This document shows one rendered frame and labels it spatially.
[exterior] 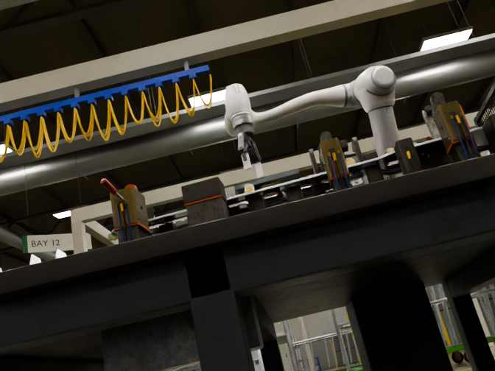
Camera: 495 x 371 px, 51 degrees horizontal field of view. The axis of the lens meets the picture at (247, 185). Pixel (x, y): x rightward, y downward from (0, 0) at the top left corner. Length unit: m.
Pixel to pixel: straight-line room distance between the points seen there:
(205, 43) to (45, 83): 1.54
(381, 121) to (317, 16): 2.94
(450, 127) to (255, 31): 3.57
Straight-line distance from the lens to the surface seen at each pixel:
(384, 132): 2.18
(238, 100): 2.23
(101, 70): 5.09
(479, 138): 1.84
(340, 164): 1.53
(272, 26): 4.98
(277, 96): 9.74
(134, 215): 1.59
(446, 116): 1.58
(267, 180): 2.05
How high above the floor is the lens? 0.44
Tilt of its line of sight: 20 degrees up
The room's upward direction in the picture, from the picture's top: 13 degrees counter-clockwise
